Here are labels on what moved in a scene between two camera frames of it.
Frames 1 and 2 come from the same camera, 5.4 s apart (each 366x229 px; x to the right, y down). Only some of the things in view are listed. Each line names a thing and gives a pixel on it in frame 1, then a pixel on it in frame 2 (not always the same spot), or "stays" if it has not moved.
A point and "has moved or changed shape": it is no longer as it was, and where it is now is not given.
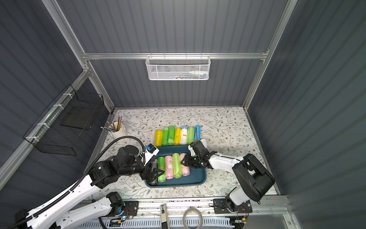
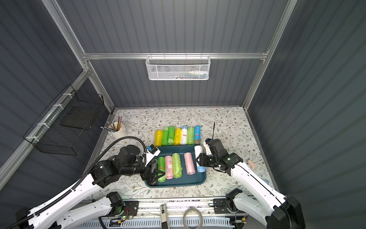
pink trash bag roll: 185,169 has moved or changed shape
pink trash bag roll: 169,167 stays
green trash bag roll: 161,166 stays
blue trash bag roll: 197,132 stays
